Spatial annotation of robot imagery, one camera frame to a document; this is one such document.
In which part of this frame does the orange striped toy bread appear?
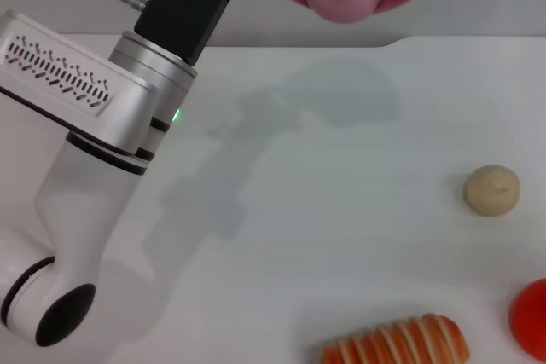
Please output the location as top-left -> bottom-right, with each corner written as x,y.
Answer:
319,313 -> 471,364

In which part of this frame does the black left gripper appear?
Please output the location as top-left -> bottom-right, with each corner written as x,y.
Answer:
133,0 -> 281,66

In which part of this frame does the beige round toy bun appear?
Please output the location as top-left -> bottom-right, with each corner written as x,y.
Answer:
463,164 -> 521,217

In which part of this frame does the red toy tomato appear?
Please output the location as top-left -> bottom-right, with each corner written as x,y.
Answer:
508,277 -> 546,361

